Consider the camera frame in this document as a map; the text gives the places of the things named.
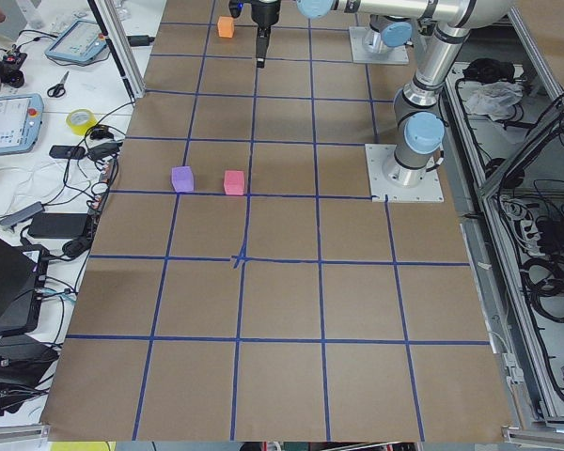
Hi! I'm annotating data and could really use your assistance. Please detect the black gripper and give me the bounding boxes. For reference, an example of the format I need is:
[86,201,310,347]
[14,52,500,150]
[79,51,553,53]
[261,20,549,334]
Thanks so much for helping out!
[250,0,279,69]

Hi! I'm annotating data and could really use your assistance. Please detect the orange foam block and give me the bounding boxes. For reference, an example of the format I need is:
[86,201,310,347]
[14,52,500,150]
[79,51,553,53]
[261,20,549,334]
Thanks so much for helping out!
[217,16,235,39]

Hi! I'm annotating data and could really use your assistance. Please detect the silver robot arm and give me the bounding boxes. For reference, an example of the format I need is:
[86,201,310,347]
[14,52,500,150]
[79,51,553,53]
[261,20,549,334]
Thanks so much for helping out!
[296,0,514,187]
[362,14,413,54]

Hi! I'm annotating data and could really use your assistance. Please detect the pink foam block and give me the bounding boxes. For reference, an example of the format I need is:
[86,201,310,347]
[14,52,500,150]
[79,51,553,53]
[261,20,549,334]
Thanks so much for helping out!
[224,170,245,196]

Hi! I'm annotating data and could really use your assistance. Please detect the purple foam block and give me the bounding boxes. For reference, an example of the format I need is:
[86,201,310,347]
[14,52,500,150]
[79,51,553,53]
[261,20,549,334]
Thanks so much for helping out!
[171,165,195,193]

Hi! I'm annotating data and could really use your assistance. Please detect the upper blue teach pendant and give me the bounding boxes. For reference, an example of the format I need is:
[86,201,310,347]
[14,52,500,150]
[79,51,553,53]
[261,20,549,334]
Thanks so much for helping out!
[44,19,107,66]

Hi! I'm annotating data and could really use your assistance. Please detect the blue teach pendant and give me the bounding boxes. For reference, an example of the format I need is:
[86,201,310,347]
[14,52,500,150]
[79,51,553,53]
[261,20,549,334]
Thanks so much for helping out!
[0,94,44,155]
[44,19,107,66]

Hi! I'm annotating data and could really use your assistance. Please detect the yellow tape roll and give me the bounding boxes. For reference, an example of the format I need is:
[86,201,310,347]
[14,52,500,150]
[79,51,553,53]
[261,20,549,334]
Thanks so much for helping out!
[66,108,98,136]

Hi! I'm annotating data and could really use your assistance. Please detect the white crumpled cloth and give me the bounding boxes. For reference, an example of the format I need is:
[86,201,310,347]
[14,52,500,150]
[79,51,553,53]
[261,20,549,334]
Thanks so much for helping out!
[464,82,524,120]

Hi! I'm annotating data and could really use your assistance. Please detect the lower blue teach pendant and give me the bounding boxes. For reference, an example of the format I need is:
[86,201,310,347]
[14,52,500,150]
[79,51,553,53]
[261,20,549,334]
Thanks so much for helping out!
[0,94,44,155]

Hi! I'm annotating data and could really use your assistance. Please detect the black power adapter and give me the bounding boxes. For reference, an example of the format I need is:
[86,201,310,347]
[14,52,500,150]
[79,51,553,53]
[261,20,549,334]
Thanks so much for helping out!
[28,212,88,239]

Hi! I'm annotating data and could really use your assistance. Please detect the black laptop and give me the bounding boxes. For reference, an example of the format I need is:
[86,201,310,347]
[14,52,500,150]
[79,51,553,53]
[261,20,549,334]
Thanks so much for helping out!
[0,239,48,336]

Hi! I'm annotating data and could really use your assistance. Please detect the aluminium frame post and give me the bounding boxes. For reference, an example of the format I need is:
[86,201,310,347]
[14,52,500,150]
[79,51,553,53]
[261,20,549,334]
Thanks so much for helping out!
[88,0,146,101]

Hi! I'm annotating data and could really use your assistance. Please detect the black handled scissors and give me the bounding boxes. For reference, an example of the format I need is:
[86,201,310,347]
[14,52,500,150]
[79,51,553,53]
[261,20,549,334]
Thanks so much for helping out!
[46,71,70,99]

